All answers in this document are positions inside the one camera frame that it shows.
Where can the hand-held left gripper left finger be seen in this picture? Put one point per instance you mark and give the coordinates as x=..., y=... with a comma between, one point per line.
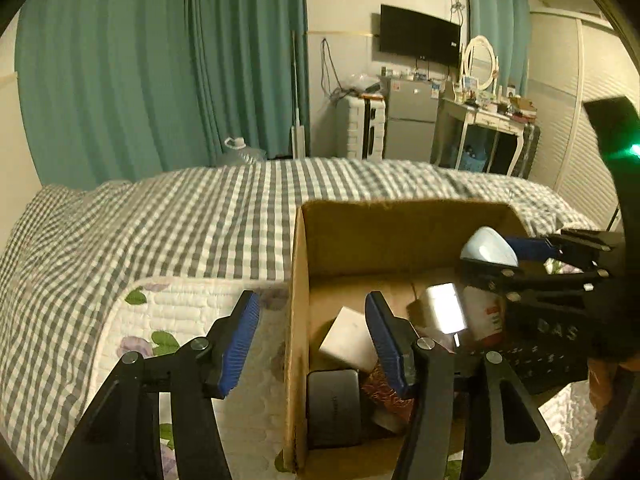
x=240, y=345

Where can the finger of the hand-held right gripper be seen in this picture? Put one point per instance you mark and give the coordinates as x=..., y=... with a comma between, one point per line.
x=530, y=248
x=530, y=280

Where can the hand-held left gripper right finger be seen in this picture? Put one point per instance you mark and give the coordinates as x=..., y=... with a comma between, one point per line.
x=387, y=347

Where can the red brown patterned pouch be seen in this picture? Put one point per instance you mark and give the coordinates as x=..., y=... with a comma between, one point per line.
x=382, y=387

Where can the white charger plug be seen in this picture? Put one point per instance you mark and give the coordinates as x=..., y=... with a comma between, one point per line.
x=347, y=337
x=442, y=310

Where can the light blue case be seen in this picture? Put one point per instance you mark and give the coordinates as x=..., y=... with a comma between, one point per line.
x=487, y=246

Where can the white tube with red label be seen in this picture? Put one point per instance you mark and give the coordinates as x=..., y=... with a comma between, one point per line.
x=487, y=317

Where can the black rounded device box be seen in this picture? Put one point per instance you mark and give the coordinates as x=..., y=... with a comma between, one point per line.
x=332, y=407

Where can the black remote control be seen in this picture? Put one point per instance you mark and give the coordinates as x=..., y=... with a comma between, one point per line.
x=540, y=367

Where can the cardboard box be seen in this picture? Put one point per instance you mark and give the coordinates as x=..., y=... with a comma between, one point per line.
x=380, y=240

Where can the white floral quilt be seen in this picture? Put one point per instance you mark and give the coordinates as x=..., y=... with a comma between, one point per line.
x=165, y=310

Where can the grey suitcase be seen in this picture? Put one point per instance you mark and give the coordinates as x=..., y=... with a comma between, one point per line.
x=531, y=152

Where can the blue bin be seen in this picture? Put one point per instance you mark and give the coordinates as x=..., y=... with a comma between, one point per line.
x=472, y=160

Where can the white louvred wardrobe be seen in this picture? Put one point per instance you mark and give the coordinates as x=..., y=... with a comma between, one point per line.
x=565, y=125

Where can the white dressing table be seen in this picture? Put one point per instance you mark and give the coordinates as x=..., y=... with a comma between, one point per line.
x=492, y=119

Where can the grey checked blanket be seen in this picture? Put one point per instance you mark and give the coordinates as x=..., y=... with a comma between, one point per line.
x=150, y=225

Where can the small grey fridge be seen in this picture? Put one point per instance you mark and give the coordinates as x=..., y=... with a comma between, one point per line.
x=410, y=120

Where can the white oval mirror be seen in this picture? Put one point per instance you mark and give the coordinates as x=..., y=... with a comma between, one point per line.
x=481, y=62

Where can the large water bottle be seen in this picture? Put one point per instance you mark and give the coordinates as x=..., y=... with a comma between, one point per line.
x=240, y=152

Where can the white suitcase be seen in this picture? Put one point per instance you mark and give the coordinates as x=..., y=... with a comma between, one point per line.
x=355, y=125

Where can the white mop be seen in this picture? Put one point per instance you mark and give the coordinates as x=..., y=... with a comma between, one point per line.
x=298, y=135

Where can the clear plastic bag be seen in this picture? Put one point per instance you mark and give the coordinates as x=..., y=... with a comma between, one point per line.
x=364, y=82

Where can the narrow green window curtain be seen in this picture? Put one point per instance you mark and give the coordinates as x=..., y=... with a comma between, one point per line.
x=495, y=5

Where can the green corner curtain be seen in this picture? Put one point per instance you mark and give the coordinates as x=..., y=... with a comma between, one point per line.
x=250, y=50

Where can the wide green curtain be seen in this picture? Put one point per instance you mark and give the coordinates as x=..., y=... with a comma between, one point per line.
x=110, y=70

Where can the black wall television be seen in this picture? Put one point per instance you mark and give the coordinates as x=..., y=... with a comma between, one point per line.
x=417, y=35

